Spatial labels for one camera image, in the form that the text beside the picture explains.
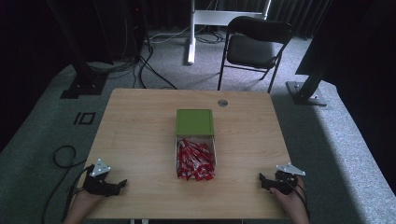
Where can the person's left hand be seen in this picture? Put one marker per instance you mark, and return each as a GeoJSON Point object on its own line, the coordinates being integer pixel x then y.
{"type": "Point", "coordinates": [84, 200]}

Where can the dark computer tower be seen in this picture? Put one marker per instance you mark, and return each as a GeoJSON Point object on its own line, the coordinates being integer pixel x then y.
{"type": "Point", "coordinates": [135, 28]}

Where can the grey round table grommet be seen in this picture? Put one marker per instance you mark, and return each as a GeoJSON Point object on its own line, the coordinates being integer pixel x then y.
{"type": "Point", "coordinates": [222, 103]}

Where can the green box sleeve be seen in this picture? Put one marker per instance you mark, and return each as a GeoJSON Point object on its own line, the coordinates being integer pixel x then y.
{"type": "Point", "coordinates": [195, 122]}

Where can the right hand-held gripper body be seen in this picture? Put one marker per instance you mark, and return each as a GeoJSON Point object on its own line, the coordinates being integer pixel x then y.
{"type": "Point", "coordinates": [285, 182]}

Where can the white desk frame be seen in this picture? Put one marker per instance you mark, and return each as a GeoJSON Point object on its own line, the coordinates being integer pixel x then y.
{"type": "Point", "coordinates": [199, 18]}

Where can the pile of red packets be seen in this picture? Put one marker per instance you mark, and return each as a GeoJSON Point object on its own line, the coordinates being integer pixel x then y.
{"type": "Point", "coordinates": [194, 160]}

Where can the black folding chair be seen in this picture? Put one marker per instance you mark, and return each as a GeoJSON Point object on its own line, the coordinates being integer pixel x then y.
{"type": "Point", "coordinates": [252, 46]}

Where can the clear plastic container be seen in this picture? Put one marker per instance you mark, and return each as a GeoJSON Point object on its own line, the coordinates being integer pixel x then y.
{"type": "Point", "coordinates": [214, 149]}

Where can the black stand with metal base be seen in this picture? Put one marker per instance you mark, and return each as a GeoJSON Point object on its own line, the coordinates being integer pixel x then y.
{"type": "Point", "coordinates": [306, 90]}

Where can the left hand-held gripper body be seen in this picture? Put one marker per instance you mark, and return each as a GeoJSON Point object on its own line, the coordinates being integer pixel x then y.
{"type": "Point", "coordinates": [98, 185]}

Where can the person's right hand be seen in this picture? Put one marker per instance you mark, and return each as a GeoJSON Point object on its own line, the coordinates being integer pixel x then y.
{"type": "Point", "coordinates": [291, 202]}

